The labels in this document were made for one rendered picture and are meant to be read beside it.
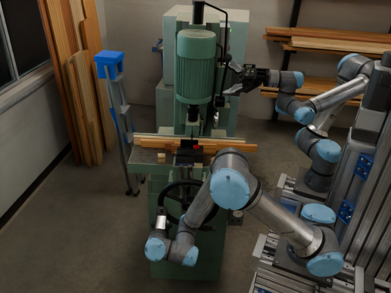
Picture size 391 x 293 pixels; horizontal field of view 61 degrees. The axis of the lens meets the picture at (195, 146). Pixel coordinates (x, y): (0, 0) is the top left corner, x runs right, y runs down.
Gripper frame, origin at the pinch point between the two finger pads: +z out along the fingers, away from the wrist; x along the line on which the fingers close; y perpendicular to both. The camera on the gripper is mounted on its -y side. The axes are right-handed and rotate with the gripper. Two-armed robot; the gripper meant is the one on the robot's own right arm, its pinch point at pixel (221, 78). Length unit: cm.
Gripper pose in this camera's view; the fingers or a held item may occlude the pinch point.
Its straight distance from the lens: 152.0
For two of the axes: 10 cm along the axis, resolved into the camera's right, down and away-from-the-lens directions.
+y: 0.3, -3.4, -9.4
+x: -0.5, 9.4, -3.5
